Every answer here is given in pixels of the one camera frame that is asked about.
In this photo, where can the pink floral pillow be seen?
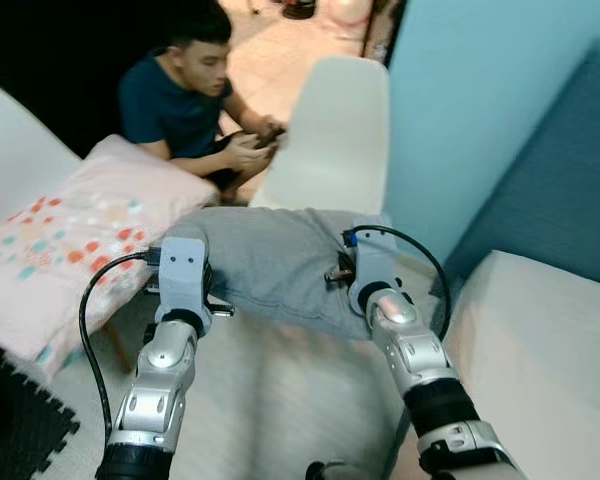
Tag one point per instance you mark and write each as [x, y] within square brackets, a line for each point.
[70, 240]

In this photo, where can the bed mattress with cream sheet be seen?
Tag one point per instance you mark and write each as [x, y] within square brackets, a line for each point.
[540, 370]

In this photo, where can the robot right leg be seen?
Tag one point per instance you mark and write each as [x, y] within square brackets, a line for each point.
[325, 471]

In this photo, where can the black foam floor mat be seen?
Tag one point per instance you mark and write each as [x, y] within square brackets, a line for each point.
[20, 430]

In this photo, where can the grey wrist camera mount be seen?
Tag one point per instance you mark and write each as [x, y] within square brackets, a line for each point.
[182, 270]
[372, 260]

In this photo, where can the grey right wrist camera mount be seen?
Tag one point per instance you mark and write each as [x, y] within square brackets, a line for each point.
[372, 260]

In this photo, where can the person in dark blue shirt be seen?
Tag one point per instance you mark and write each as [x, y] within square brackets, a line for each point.
[165, 105]

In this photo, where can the white plastic shell chair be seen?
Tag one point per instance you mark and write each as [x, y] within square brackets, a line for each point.
[330, 140]
[20, 160]

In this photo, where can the dark teal upholstered headboard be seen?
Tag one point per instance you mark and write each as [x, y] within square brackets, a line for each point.
[550, 190]

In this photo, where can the grey pillow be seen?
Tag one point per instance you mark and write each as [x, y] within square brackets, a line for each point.
[270, 260]

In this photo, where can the person's left hand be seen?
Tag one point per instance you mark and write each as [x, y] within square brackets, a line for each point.
[275, 132]

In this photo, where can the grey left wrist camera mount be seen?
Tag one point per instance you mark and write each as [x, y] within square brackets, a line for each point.
[182, 270]

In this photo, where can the person's right hand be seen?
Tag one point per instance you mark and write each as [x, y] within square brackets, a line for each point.
[242, 155]

